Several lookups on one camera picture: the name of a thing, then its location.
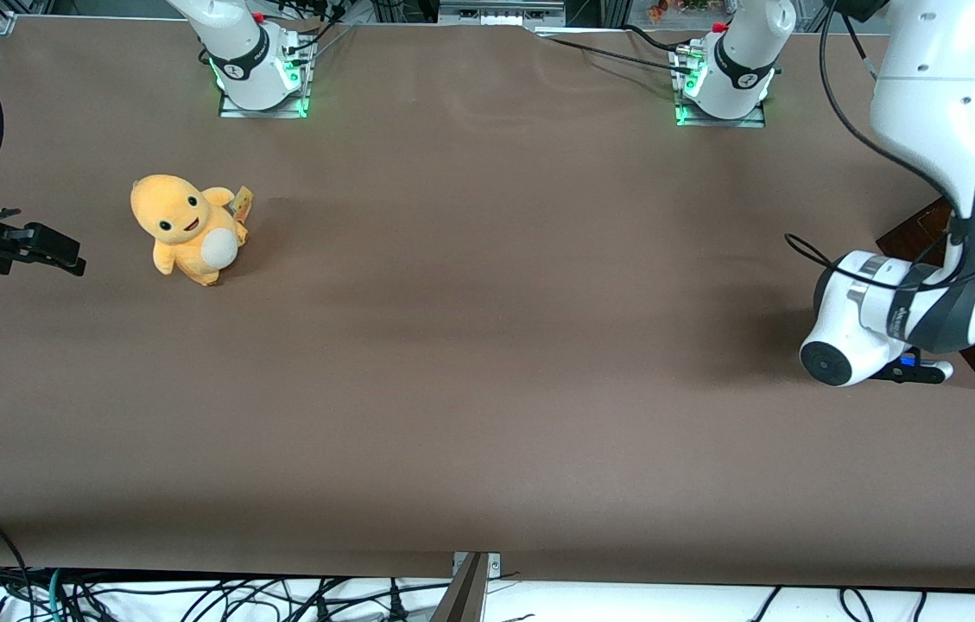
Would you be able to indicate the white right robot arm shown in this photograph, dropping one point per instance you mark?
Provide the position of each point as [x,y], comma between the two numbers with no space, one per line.
[241,52]

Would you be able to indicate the yellow plush toy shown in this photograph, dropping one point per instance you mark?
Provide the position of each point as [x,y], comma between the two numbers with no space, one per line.
[185,225]

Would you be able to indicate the brown table cover sheet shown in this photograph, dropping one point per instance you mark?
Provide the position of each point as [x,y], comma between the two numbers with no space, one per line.
[487,345]

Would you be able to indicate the grey equipment box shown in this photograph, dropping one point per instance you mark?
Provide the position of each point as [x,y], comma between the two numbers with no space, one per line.
[500,13]

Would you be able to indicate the grey metal pole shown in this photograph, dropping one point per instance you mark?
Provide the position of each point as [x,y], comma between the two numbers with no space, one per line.
[465,596]

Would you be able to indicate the orange toy figure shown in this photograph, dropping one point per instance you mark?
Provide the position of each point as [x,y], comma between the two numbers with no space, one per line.
[658,10]

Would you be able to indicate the white floor sheet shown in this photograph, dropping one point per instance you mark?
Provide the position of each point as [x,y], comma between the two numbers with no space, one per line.
[625,605]

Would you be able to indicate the aluminium corner bracket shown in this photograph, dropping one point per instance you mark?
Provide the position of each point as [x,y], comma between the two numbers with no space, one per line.
[2,22]

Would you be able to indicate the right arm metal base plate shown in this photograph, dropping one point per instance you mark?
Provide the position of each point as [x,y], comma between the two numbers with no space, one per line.
[280,111]

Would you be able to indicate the silver metal bracket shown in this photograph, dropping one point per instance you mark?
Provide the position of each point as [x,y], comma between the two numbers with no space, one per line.
[495,563]

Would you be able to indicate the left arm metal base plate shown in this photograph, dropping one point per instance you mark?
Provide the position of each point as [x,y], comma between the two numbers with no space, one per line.
[746,123]

